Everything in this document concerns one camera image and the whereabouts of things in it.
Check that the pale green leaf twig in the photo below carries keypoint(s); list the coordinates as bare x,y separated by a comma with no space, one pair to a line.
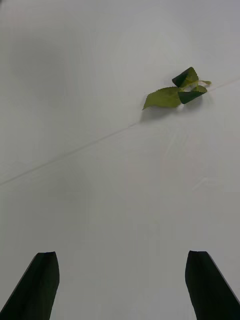
165,97

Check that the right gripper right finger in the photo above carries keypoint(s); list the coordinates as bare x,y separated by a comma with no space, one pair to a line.
210,287

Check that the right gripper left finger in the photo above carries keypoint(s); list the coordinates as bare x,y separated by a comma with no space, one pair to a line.
35,287

